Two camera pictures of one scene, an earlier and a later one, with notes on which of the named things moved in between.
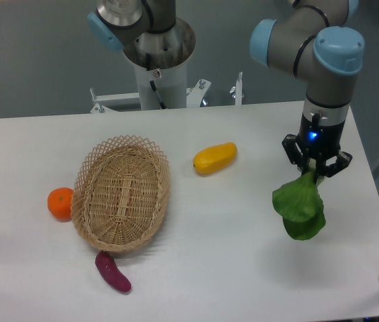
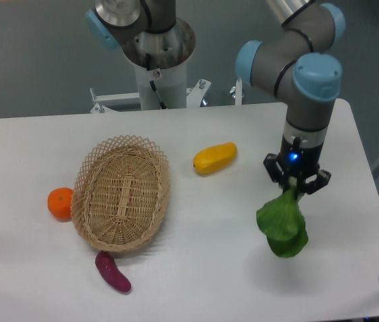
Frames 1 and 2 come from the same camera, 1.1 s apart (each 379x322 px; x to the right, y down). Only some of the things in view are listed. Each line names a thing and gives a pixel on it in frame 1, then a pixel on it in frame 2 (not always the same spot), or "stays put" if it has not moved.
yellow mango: x=215 y=157 stays put
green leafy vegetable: x=300 y=204 -> x=282 y=221
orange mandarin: x=59 y=203 stays put
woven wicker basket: x=119 y=193 stays put
